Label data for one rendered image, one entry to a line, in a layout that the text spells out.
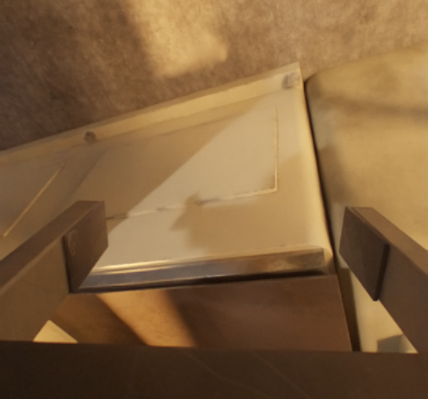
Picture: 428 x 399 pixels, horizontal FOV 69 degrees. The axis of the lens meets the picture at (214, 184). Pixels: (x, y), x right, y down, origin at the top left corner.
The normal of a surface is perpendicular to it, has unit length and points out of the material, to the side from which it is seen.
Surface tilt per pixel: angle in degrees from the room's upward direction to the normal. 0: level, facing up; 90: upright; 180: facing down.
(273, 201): 90
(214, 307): 0
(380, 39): 0
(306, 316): 0
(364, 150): 90
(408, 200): 90
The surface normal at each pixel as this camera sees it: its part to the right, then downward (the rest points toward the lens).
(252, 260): -0.34, -0.75
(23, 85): -0.15, 0.65
